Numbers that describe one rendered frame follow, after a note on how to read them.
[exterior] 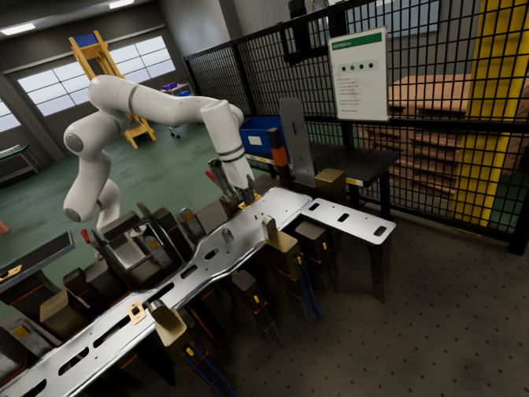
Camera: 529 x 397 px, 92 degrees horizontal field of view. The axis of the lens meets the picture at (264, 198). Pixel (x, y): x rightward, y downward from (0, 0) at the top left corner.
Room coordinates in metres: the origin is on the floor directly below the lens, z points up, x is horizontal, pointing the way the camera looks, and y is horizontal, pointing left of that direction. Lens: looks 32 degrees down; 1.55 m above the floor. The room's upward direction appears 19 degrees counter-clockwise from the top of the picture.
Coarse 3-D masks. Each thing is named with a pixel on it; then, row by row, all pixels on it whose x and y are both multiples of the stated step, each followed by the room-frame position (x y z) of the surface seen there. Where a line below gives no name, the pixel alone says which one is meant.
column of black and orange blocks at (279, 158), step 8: (272, 128) 1.06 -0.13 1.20; (272, 136) 1.04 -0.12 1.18; (280, 136) 1.04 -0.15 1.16; (272, 144) 1.05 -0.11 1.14; (280, 144) 1.04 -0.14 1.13; (272, 152) 1.06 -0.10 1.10; (280, 152) 1.03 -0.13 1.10; (280, 160) 1.03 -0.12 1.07; (280, 168) 1.04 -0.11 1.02; (288, 168) 1.04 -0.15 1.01; (280, 176) 1.06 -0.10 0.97; (288, 176) 1.04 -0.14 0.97; (288, 184) 1.03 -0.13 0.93
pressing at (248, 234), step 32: (288, 192) 0.86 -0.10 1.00; (224, 224) 0.79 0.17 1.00; (256, 224) 0.73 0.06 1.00; (288, 224) 0.68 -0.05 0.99; (192, 256) 0.67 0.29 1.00; (224, 256) 0.62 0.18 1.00; (160, 288) 0.58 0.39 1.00; (192, 288) 0.54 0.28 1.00; (96, 320) 0.54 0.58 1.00; (64, 352) 0.47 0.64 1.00; (96, 352) 0.43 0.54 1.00; (32, 384) 0.41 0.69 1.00; (64, 384) 0.38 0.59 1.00
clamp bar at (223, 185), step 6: (210, 162) 0.89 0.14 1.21; (216, 162) 0.87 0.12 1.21; (210, 168) 0.89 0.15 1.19; (216, 168) 0.90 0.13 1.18; (216, 174) 0.88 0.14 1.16; (222, 174) 0.90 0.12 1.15; (216, 180) 0.89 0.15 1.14; (222, 180) 0.89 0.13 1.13; (222, 186) 0.87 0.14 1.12; (228, 186) 0.89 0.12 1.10; (234, 192) 0.88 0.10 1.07; (228, 198) 0.86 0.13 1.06
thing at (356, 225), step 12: (312, 204) 0.73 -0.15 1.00; (324, 204) 0.71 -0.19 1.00; (336, 204) 0.69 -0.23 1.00; (312, 216) 0.67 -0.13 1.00; (324, 216) 0.65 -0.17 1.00; (336, 216) 0.63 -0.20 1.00; (360, 216) 0.60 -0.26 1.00; (372, 216) 0.58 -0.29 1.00; (336, 228) 0.58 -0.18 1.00; (348, 228) 0.56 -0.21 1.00; (360, 228) 0.54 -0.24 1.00; (372, 228) 0.53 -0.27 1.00; (372, 240) 0.49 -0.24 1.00
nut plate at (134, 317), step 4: (136, 300) 0.56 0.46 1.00; (136, 304) 0.55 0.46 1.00; (140, 304) 0.54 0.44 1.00; (128, 308) 0.54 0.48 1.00; (132, 308) 0.54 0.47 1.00; (136, 308) 0.52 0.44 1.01; (140, 308) 0.53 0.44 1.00; (128, 312) 0.53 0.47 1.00; (132, 312) 0.51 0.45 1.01; (136, 312) 0.52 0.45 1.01; (140, 312) 0.51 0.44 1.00; (144, 312) 0.51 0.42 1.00; (132, 316) 0.51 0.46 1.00; (136, 316) 0.50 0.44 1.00; (140, 316) 0.50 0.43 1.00; (144, 316) 0.49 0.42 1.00; (132, 320) 0.49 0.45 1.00; (136, 320) 0.49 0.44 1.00; (140, 320) 0.49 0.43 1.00
